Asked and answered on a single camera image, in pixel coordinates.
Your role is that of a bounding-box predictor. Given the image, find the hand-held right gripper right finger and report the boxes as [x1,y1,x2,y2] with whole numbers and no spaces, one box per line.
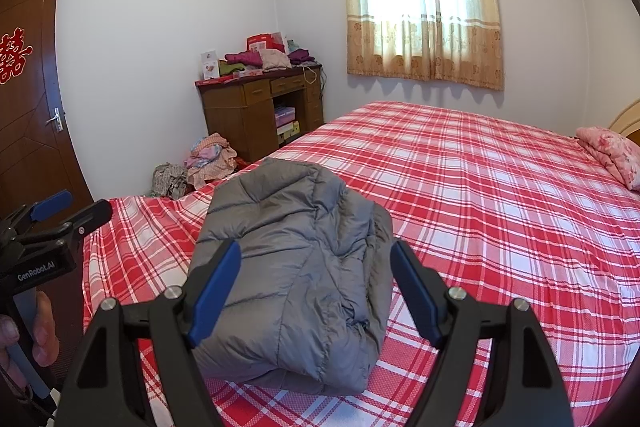
[390,239,576,427]

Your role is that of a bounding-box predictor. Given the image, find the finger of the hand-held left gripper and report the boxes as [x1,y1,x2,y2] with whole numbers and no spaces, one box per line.
[0,189,74,239]
[15,199,113,258]

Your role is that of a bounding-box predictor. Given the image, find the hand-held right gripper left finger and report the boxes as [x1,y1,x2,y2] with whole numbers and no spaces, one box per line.
[57,239,243,427]

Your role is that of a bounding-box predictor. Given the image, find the grey puffer jacket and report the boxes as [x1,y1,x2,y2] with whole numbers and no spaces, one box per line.
[187,157,396,397]

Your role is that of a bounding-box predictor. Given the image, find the pile of pink clothes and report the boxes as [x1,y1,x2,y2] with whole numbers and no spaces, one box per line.
[185,133,238,188]

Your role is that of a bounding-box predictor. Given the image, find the person's left hand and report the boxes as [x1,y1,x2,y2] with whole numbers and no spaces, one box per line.
[0,289,57,389]

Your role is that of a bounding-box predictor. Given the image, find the brown wooden door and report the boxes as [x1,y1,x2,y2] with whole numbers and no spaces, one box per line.
[0,0,96,228]

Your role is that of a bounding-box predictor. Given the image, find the grey patterned cloth bundle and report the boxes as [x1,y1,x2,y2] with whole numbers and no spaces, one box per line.
[151,163,190,200]

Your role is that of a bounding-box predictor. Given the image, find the bed with red plaid sheet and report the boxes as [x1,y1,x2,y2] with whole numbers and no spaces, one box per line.
[82,101,640,427]

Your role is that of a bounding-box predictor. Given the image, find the red paper door decoration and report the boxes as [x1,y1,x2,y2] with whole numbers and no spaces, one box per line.
[0,26,33,85]

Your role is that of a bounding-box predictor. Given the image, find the brown wooden desk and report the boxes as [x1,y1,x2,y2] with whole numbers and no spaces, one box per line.
[195,64,325,162]

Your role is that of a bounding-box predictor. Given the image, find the yellow flat box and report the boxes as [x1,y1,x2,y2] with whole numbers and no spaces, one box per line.
[276,122,301,144]

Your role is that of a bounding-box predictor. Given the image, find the white printed card box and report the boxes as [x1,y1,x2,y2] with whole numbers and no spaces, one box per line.
[201,50,221,81]

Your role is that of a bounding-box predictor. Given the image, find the pink floral quilt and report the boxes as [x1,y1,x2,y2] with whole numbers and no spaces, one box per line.
[576,127,640,192]

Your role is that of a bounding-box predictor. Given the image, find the beige folded sweater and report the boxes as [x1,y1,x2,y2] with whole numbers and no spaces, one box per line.
[260,49,292,72]

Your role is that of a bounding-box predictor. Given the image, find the red cardboard box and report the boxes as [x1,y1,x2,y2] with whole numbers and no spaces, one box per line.
[246,33,287,54]

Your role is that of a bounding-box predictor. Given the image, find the wooden bed headboard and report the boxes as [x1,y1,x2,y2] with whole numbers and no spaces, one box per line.
[607,99,640,138]

